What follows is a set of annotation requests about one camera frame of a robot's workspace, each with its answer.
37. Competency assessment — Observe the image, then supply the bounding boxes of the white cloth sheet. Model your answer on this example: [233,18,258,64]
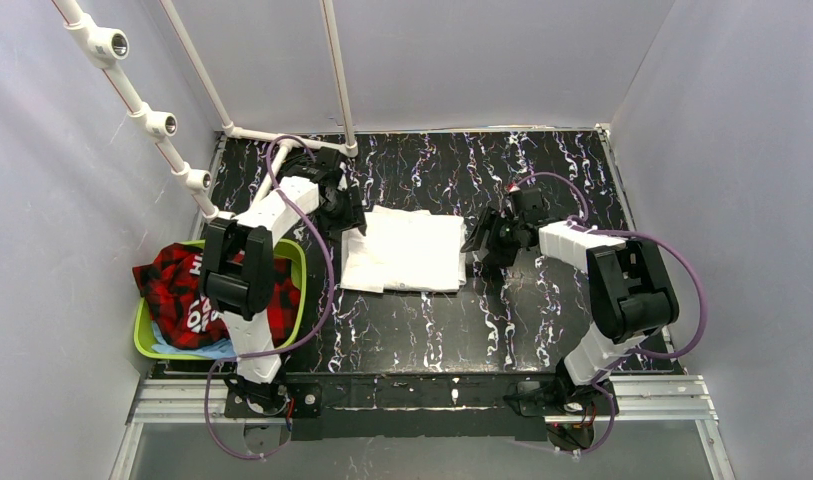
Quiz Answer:
[340,206,466,293]

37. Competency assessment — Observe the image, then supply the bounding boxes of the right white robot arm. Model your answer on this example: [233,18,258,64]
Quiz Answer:
[461,187,679,417]

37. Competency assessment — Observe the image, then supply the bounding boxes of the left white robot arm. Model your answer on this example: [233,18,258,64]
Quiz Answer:
[199,138,366,414]

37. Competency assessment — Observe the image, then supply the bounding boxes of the blue cloth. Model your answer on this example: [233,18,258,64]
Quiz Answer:
[151,323,238,363]

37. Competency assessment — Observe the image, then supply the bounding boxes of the red black plaid cloth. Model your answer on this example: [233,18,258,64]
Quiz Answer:
[132,243,302,358]

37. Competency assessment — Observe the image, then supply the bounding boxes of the green plastic basket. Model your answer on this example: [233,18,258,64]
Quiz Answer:
[134,240,307,360]

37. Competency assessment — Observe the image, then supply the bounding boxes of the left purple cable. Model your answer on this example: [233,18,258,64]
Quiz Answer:
[203,135,337,462]

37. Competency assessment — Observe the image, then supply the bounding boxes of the purple cable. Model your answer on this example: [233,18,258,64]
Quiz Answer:
[509,172,709,458]
[203,135,337,462]

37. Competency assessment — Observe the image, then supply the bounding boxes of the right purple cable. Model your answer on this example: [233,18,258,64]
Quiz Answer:
[509,172,709,458]

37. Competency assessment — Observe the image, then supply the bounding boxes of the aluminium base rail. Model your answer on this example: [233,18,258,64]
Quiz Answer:
[109,375,735,479]

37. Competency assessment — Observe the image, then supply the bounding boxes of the white PVC pipe frame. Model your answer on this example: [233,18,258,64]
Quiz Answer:
[51,0,360,223]

